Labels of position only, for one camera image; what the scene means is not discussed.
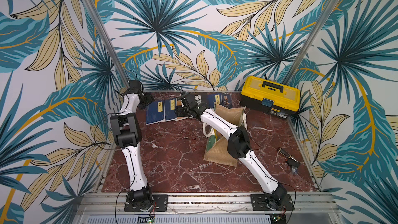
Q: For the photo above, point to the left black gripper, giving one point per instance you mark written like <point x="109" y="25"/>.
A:
<point x="149" y="98"/>

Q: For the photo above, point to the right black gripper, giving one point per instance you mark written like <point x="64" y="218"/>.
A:
<point x="182" y="106"/>

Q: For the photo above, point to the brown cover book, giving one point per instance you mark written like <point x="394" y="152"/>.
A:
<point x="181" y="118"/>

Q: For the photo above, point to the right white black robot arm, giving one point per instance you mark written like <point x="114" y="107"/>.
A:
<point x="238" y="147"/>

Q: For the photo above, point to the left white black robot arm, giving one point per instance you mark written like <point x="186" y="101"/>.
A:
<point x="128" y="136"/>

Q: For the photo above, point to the dark wolf title book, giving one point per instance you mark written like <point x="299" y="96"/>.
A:
<point x="201" y="98"/>

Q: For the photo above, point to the dark blue Guiguzi book back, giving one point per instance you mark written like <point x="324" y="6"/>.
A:
<point x="226" y="100"/>

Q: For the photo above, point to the yellow black toolbox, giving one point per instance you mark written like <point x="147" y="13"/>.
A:
<point x="270" y="97"/>

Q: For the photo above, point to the small black device on table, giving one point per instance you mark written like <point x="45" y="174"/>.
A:
<point x="290" y="160"/>

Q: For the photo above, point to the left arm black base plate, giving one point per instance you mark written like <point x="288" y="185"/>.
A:
<point x="160" y="202"/>

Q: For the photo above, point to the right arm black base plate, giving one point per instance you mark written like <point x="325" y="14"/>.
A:
<point x="258" y="201"/>

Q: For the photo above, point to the aluminium front rail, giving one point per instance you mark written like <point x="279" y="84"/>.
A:
<point x="208" y="208"/>

